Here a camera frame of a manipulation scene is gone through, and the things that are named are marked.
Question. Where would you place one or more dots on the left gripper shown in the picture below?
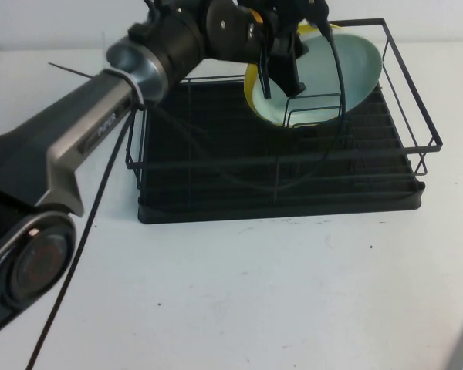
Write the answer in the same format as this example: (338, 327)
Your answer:
(278, 19)

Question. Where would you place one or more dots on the pale green plate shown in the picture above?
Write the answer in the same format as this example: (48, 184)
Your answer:
(357, 69)

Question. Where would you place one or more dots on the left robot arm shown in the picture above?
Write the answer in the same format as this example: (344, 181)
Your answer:
(61, 150)

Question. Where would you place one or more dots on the yellow plate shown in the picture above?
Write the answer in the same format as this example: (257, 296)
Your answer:
(249, 85)

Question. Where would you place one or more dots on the white zip tie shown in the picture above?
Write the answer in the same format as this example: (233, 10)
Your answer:
(137, 85)

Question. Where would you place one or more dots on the black plastic drip tray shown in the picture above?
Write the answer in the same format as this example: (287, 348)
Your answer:
(254, 214)

